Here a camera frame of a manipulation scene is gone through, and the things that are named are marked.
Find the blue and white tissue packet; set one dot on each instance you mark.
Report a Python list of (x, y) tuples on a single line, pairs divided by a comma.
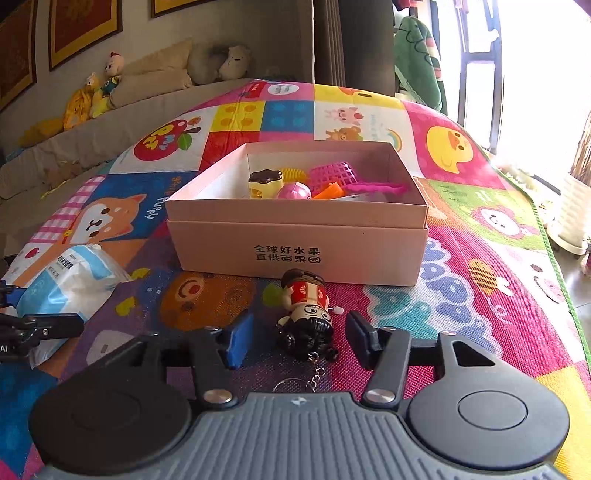
[(69, 281)]

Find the grey plush neck pillow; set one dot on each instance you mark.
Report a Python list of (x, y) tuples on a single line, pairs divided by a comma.
[(221, 62)]

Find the pink round toy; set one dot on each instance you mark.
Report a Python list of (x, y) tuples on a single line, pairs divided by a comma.
[(293, 191)]

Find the orange plastic toy scoop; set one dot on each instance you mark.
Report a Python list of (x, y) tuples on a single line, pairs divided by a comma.
[(328, 191)]

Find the pink and yellow cupcake toy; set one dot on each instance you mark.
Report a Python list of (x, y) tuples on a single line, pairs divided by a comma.
[(265, 187)]

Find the pink plastic toy basket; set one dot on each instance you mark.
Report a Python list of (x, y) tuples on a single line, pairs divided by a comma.
[(337, 173)]

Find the dried plant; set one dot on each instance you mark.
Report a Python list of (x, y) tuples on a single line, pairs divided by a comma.
[(582, 157)]

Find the colourful printed play mat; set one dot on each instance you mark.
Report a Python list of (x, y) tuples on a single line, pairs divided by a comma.
[(461, 277)]

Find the yellow toy fruit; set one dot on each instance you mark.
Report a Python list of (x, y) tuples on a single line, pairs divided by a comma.
[(293, 176)]

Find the grey brown curtain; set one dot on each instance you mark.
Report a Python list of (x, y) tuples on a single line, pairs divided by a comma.
[(351, 46)]

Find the green printed blanket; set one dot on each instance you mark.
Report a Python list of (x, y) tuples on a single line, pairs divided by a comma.
[(415, 60)]

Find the beige pillow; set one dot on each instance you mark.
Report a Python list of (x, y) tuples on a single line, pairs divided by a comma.
[(152, 74)]

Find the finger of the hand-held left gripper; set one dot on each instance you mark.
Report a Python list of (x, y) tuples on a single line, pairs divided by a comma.
[(51, 326), (14, 295)]

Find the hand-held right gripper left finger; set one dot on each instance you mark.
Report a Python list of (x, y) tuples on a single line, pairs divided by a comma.
[(240, 339)]

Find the white plant pot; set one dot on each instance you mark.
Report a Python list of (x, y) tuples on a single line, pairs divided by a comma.
[(572, 212)]

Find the pink cardboard box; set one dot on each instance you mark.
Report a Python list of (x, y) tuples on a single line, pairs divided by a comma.
[(295, 249)]

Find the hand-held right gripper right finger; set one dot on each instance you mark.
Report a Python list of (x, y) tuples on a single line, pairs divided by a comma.
[(358, 337)]

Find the yellow plush toy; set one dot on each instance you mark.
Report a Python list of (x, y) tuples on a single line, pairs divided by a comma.
[(78, 104)]

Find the plush doll with red hat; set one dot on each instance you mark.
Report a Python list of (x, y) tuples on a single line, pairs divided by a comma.
[(108, 78)]

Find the framed wall picture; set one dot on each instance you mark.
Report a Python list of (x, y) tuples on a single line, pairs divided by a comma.
[(16, 46), (85, 30), (184, 5)]

